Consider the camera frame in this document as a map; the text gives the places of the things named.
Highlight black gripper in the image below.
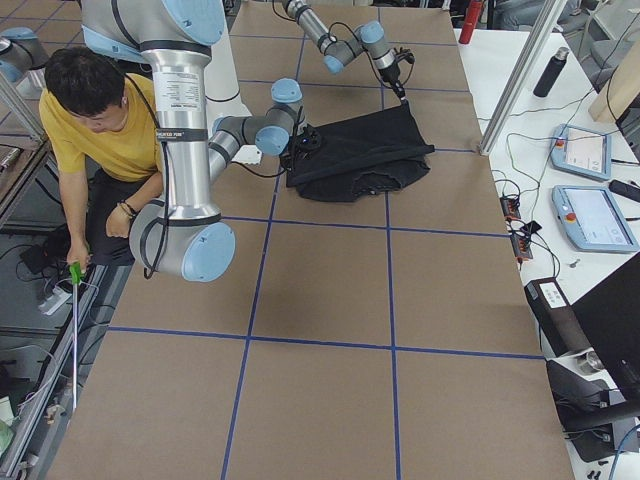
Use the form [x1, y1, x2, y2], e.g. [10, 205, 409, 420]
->
[378, 63, 408, 104]
[279, 125, 322, 172]

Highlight black printed t-shirt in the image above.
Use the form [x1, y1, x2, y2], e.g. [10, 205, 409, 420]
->
[286, 104, 435, 202]

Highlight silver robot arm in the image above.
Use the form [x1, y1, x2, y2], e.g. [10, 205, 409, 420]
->
[82, 1, 305, 282]
[279, 0, 415, 104]

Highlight red bottle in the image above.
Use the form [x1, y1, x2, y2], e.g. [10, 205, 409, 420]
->
[458, 0, 484, 45]

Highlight black water bottle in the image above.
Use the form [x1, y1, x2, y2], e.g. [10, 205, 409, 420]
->
[533, 47, 570, 98]

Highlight orange terminal board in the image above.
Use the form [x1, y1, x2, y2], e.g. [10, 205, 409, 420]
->
[500, 196, 533, 264]

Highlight far teach pendant tablet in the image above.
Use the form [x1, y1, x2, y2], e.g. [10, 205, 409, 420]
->
[550, 123, 612, 181]

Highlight teach pendant tablet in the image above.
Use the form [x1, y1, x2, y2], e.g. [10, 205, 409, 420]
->
[550, 123, 612, 181]
[551, 185, 639, 253]

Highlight blue tape grid lines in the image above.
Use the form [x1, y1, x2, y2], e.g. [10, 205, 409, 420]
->
[0, 0, 546, 480]

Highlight person in yellow shirt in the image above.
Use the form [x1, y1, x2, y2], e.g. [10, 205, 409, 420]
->
[39, 47, 164, 267]

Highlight brown paper table cover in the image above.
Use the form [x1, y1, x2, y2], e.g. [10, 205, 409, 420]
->
[47, 3, 576, 480]

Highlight near teach pendant tablet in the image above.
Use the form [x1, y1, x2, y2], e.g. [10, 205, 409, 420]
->
[551, 185, 639, 253]

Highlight white power strip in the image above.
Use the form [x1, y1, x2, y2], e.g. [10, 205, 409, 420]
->
[38, 286, 72, 316]

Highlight black box with label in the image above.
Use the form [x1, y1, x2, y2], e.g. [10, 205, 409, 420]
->
[524, 277, 591, 356]

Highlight black monitor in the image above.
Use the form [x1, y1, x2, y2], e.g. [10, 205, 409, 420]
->
[572, 255, 640, 399]

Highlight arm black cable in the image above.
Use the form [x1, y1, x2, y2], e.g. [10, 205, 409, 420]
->
[319, 19, 416, 86]
[124, 74, 176, 280]

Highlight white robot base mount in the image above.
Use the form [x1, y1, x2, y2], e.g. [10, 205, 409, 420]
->
[199, 1, 251, 134]

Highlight aluminium frame post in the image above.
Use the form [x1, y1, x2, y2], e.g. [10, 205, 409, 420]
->
[478, 0, 566, 156]

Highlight green handled grabber stick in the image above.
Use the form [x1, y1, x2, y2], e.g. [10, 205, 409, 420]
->
[69, 262, 83, 412]

